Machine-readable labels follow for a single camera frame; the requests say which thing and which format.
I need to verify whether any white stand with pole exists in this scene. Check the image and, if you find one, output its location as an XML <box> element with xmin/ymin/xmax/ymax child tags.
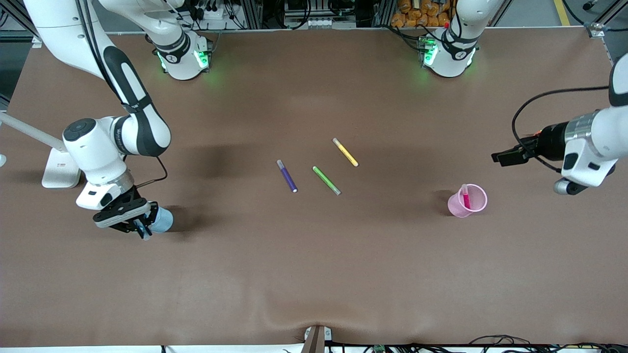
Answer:
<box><xmin>0</xmin><ymin>112</ymin><xmax>82</xmax><ymax>189</ymax></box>

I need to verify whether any yellow marker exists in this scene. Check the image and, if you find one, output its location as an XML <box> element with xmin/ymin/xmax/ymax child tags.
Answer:
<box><xmin>333</xmin><ymin>138</ymin><xmax>359</xmax><ymax>168</ymax></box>

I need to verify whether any aluminium frame profile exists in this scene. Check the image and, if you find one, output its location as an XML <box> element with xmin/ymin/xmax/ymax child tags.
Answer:
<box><xmin>586</xmin><ymin>0</ymin><xmax>628</xmax><ymax>64</ymax></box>
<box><xmin>0</xmin><ymin>0</ymin><xmax>42</xmax><ymax>40</ymax></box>

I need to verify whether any black cable bundle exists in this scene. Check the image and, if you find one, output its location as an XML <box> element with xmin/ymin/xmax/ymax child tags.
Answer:
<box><xmin>469</xmin><ymin>335</ymin><xmax>628</xmax><ymax>353</ymax></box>

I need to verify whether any white terminal block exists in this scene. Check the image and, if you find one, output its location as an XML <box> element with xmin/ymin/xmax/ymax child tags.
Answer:
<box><xmin>306</xmin><ymin>18</ymin><xmax>357</xmax><ymax>28</ymax></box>

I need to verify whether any purple marker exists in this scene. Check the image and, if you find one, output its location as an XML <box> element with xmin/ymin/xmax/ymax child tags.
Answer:
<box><xmin>276</xmin><ymin>159</ymin><xmax>298</xmax><ymax>193</ymax></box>

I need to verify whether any light blue mesh cup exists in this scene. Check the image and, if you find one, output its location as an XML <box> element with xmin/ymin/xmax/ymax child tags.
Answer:
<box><xmin>147</xmin><ymin>205</ymin><xmax>174</xmax><ymax>234</ymax></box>

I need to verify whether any green marker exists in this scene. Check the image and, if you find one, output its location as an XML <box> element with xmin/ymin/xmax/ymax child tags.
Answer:
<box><xmin>313</xmin><ymin>166</ymin><xmax>341</xmax><ymax>196</ymax></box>

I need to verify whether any white power strip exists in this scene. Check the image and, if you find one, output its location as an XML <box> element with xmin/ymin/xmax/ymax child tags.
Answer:
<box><xmin>193</xmin><ymin>6</ymin><xmax>227</xmax><ymax>21</ymax></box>

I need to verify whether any pink mesh cup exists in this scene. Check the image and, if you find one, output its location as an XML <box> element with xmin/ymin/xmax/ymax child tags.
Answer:
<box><xmin>447</xmin><ymin>184</ymin><xmax>488</xmax><ymax>218</ymax></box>

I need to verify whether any orange packets pile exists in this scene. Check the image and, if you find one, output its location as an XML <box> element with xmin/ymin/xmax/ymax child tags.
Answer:
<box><xmin>391</xmin><ymin>0</ymin><xmax>459</xmax><ymax>28</ymax></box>

